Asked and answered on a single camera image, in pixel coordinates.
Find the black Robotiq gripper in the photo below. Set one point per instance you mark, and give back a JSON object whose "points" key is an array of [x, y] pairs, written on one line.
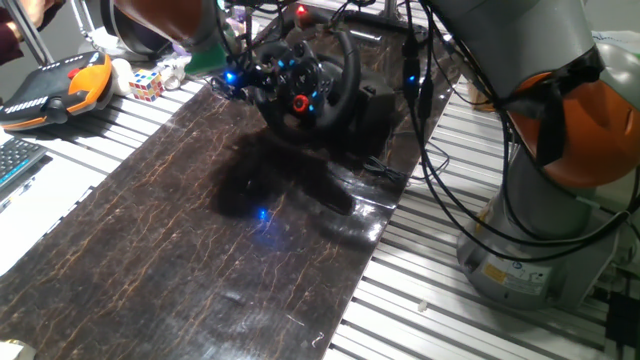
{"points": [[237, 82]]}

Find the black racing steering wheel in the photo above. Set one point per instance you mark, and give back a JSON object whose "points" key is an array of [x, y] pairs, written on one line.
{"points": [[310, 90]]}

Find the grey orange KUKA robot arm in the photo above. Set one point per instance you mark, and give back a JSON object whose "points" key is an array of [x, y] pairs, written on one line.
{"points": [[540, 210]]}

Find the dark red sleeved forearm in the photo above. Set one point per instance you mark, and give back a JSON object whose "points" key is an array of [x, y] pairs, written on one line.
{"points": [[7, 42]]}

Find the bare person hand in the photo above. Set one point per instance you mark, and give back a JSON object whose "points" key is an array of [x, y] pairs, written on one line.
{"points": [[40, 9]]}

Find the clear plastic wrapper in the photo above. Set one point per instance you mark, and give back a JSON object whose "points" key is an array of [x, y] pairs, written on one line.
{"points": [[172, 70]]}

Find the Rubik's cube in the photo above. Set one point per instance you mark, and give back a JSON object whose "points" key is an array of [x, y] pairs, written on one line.
{"points": [[146, 85]]}

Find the black stand base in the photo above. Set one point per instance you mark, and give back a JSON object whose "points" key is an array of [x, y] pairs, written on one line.
{"points": [[380, 20]]}

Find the white round object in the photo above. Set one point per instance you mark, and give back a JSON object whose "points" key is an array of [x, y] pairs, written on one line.
{"points": [[121, 76]]}

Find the dark wooden board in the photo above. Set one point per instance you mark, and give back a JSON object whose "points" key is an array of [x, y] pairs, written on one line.
{"points": [[150, 240]]}

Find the black orange teach pendant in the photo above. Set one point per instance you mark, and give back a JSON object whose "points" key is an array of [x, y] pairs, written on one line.
{"points": [[45, 95]]}

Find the black computer keyboard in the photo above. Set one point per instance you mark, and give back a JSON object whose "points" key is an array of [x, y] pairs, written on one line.
{"points": [[17, 160]]}

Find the large white sheet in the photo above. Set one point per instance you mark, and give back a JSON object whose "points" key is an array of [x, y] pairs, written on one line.
{"points": [[35, 210]]}

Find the small white scrap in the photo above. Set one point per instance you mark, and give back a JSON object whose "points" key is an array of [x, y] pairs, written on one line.
{"points": [[423, 305]]}

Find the white gold packet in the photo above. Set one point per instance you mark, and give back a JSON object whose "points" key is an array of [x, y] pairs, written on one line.
{"points": [[12, 351]]}

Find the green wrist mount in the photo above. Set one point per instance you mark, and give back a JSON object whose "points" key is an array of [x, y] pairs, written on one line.
{"points": [[207, 62]]}

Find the aluminium stand post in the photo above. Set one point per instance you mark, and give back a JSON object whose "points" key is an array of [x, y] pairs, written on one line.
{"points": [[391, 6]]}

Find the aluminium frame post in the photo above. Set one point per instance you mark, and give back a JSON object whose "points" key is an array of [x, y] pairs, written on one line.
{"points": [[30, 35], [82, 14]]}

